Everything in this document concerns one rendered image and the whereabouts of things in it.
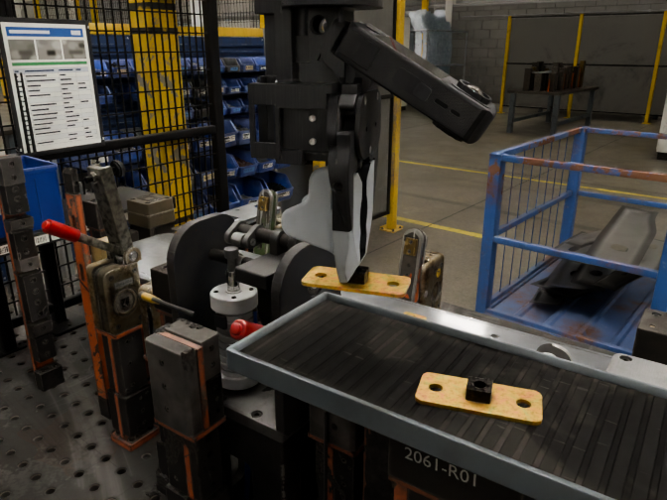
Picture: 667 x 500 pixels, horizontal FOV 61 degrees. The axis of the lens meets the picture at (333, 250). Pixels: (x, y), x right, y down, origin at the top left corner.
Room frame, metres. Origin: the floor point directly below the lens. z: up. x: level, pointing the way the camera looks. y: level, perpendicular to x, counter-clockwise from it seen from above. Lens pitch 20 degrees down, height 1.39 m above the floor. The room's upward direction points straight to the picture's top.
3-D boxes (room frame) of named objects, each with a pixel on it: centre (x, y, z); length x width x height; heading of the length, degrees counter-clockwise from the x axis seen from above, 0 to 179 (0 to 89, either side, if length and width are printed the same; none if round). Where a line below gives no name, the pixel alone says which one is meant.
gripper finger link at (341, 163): (0.40, -0.01, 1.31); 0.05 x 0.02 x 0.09; 164
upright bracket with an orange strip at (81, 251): (0.95, 0.45, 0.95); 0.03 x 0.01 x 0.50; 55
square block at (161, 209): (1.28, 0.43, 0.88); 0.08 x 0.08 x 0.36; 55
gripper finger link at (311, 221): (0.41, 0.01, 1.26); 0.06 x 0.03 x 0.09; 74
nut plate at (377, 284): (0.42, -0.02, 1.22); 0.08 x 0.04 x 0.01; 74
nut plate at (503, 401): (0.34, -0.10, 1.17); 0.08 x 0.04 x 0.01; 71
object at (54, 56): (1.42, 0.68, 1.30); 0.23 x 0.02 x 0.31; 145
